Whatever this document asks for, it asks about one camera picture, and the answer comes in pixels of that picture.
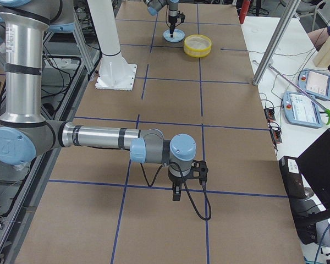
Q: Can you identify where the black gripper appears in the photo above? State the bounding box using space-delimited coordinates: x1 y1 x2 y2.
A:
169 173 187 201
168 9 179 37

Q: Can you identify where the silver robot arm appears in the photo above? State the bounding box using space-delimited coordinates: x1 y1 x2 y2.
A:
0 1 196 201
144 0 179 38

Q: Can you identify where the yellow rimmed bamboo steamer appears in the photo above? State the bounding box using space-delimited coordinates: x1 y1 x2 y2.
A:
183 34 212 58

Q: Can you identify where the light blue plate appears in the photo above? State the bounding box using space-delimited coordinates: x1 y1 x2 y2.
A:
163 29 185 43

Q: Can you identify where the red fire extinguisher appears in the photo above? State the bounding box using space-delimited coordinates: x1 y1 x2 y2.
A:
239 0 251 25

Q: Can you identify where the brown paper table cover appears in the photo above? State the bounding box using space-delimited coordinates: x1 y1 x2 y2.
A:
16 1 304 263

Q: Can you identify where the near black orange connector box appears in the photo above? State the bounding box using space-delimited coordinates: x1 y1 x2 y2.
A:
268 122 282 144

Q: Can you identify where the black orange connector box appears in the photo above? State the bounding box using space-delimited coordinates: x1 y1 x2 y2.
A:
264 105 276 122
268 122 282 144

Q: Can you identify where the far black orange connector box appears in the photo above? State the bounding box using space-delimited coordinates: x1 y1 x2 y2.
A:
264 105 276 122

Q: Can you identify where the black monitor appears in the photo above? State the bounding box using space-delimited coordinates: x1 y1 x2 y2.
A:
297 129 330 208

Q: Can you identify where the near blue teach pendant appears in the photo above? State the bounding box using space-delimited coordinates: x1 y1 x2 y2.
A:
282 91 323 128

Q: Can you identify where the blue teach pendant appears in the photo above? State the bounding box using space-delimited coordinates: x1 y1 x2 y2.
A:
282 91 323 128
298 69 330 101

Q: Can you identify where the far blue teach pendant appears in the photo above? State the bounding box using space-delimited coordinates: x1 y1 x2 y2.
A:
298 69 330 101

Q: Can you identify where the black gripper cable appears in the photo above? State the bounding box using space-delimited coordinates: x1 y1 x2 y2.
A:
139 162 212 221

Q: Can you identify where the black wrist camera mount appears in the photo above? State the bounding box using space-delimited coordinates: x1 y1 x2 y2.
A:
186 160 208 186

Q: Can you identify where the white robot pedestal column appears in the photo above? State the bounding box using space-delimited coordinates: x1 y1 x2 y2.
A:
87 0 122 65

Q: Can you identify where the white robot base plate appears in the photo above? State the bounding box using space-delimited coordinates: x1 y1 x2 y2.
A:
95 63 137 91

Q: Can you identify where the aluminium frame post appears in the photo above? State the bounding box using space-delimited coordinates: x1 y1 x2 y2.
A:
252 0 300 86

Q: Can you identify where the green handled reacher grabber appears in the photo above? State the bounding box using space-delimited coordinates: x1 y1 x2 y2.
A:
268 64 330 125

